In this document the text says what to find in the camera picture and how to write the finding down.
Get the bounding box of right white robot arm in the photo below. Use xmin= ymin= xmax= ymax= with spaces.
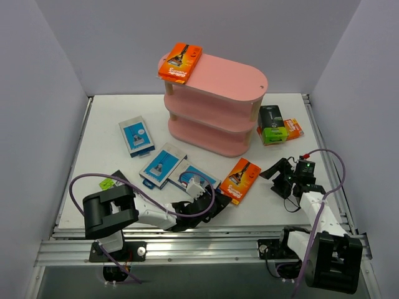
xmin=258 ymin=158 xmax=363 ymax=294

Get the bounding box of black green razor box right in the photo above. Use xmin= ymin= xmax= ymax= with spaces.
xmin=257 ymin=105 xmax=288 ymax=146

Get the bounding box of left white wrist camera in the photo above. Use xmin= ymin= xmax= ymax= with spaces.
xmin=185 ymin=177 xmax=206 ymax=199

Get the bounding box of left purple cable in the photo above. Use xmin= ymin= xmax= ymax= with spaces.
xmin=69 ymin=170 xmax=216 ymax=285

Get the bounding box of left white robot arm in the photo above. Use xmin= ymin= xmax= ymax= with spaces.
xmin=83 ymin=185 xmax=231 ymax=261

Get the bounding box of pink three-tier shelf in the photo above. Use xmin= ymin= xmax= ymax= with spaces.
xmin=164 ymin=54 xmax=268 ymax=157

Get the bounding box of black green razor box left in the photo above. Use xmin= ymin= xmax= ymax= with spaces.
xmin=99 ymin=170 xmax=128 ymax=191

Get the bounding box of small orange razor box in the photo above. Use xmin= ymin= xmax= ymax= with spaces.
xmin=256 ymin=118 xmax=304 ymax=146

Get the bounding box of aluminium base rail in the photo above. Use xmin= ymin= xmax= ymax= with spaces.
xmin=34 ymin=229 xmax=373 ymax=267

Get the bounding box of black green razor box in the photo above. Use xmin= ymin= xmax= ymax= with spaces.
xmin=257 ymin=105 xmax=288 ymax=146
xmin=99 ymin=170 xmax=128 ymax=191

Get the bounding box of blue razor box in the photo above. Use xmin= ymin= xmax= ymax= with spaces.
xmin=139 ymin=143 xmax=188 ymax=189
xmin=168 ymin=159 xmax=221 ymax=191
xmin=119 ymin=116 xmax=155 ymax=158

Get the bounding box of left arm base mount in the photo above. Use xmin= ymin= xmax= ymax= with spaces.
xmin=89 ymin=241 xmax=147 ymax=284

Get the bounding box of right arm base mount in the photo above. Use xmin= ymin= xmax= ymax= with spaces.
xmin=257 ymin=230 xmax=314 ymax=283

